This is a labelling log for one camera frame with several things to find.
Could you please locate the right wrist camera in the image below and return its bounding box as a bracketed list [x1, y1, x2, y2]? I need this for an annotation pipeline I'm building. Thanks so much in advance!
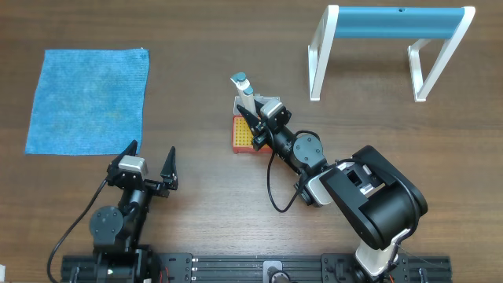
[259, 99, 286, 121]

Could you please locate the blue cloth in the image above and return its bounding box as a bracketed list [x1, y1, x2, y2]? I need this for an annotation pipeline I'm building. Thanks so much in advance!
[24, 48, 151, 156]

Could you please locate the red and yellow tip box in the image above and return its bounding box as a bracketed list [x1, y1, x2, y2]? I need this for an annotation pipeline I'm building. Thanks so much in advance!
[231, 95, 281, 155]

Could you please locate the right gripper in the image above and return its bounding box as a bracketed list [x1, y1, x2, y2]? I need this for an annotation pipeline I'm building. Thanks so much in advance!
[236, 104, 294, 153]

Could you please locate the white and blue stand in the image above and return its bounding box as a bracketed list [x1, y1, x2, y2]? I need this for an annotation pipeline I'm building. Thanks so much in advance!
[307, 4, 477, 103]

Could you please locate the white pipette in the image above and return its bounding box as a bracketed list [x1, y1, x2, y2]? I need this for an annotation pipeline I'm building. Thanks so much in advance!
[229, 72, 261, 119]

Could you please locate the mounting rail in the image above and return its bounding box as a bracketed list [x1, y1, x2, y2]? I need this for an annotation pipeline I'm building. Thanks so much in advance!
[61, 253, 453, 283]

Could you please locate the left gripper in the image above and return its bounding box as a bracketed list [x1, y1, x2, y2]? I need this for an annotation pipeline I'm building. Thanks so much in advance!
[106, 139, 179, 198]

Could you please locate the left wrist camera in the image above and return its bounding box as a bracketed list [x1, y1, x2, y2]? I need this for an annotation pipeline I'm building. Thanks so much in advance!
[117, 155, 149, 178]

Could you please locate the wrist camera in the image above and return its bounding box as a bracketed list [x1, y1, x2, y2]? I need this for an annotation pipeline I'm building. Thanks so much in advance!
[117, 155, 149, 178]
[259, 99, 286, 121]

